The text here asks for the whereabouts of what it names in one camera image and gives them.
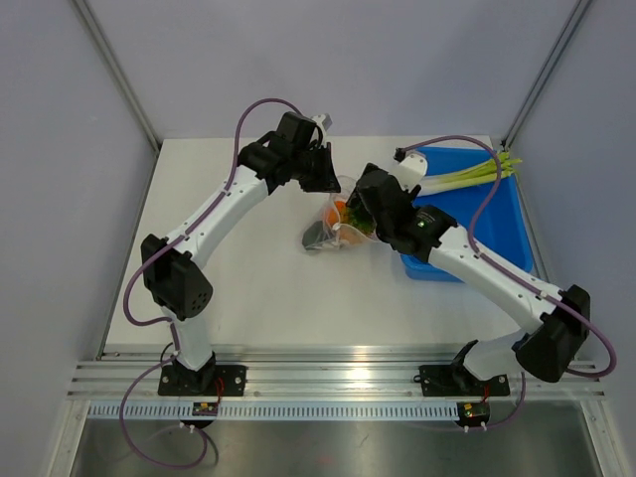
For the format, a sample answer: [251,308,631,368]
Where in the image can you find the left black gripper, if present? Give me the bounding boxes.
[290,142,340,193]

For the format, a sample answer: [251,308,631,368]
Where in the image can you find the orange persimmon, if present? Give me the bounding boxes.
[323,200,347,228]

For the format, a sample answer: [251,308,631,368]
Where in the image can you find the clear zip top bag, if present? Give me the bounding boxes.
[300,176,379,253]

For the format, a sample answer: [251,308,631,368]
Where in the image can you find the toy pineapple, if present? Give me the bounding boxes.
[337,206,378,245]

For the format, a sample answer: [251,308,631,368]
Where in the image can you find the dark green avocado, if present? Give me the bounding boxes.
[301,222,328,250]

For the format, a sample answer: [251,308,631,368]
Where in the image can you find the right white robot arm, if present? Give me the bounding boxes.
[354,164,590,395]

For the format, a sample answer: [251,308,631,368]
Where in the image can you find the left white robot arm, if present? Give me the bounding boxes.
[141,111,341,396]

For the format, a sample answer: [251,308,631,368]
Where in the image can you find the blue plastic bin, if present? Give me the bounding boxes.
[413,147,534,272]

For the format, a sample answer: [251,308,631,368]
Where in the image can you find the green white leek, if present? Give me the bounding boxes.
[419,152,522,196]

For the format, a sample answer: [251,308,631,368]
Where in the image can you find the right small circuit board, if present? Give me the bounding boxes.
[457,401,491,426]

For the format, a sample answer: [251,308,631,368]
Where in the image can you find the small circuit board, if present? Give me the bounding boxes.
[192,402,219,416]
[457,401,491,426]

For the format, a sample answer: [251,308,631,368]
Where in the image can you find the left small circuit board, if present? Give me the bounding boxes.
[192,402,219,416]

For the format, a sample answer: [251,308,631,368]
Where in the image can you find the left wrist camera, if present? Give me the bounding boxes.
[311,114,333,132]

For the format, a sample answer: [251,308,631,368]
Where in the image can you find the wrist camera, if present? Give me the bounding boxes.
[311,114,333,132]
[390,148,428,192]

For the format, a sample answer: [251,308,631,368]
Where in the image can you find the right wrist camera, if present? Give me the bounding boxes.
[390,148,428,192]

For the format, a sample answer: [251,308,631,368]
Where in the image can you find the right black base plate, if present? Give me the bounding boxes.
[412,365,511,398]

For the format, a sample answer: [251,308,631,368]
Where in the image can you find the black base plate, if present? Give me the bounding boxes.
[412,365,511,398]
[157,363,246,398]

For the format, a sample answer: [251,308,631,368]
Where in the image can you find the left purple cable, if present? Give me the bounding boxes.
[118,97,303,468]

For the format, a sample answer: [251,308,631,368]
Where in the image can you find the purple cable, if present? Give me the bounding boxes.
[395,133,618,432]
[118,97,303,468]

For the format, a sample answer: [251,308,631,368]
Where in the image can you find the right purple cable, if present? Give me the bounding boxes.
[395,133,618,432]

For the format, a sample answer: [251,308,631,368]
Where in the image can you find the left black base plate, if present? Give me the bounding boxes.
[157,363,246,398]

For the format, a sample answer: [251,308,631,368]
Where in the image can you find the right aluminium frame post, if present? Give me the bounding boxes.
[500,0,594,150]

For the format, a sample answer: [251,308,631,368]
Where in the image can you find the aluminium frame post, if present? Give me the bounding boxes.
[70,0,162,157]
[500,0,594,150]

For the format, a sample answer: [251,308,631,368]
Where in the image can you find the aluminium mounting rail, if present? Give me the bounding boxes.
[65,347,605,401]

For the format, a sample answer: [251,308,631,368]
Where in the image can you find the left aluminium frame post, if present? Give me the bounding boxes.
[70,0,162,157]

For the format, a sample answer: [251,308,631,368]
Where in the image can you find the white slotted cable duct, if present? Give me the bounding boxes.
[88,400,458,421]

